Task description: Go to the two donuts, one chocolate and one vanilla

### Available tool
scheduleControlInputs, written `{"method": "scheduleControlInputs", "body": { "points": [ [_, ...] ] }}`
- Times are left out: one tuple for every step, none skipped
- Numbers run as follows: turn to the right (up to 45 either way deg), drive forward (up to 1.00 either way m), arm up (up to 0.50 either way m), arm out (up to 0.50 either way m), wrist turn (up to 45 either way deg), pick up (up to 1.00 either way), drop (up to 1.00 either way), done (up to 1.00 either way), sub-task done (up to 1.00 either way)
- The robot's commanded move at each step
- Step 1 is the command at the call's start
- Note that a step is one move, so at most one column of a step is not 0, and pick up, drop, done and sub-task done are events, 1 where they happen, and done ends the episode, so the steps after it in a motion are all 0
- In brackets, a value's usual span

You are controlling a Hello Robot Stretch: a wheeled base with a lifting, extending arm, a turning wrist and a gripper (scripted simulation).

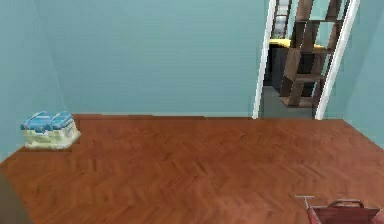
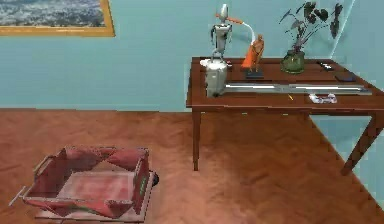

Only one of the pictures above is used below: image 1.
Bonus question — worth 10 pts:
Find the black cabinet with yellow top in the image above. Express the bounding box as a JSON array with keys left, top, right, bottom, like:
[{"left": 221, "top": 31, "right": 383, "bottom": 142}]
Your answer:
[{"left": 265, "top": 38, "right": 325, "bottom": 95}]

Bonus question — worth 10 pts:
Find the brown wooden shelf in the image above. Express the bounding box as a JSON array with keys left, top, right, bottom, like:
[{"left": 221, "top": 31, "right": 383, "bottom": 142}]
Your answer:
[{"left": 279, "top": 0, "right": 351, "bottom": 109}]

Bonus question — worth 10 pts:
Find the grey slatted window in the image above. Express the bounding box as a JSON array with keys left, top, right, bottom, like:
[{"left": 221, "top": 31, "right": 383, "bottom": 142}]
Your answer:
[{"left": 273, "top": 0, "right": 292, "bottom": 39}]

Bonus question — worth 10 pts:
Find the blue and cream box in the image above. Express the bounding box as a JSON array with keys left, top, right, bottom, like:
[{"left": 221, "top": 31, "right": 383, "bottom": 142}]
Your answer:
[{"left": 20, "top": 110, "right": 82, "bottom": 150}]

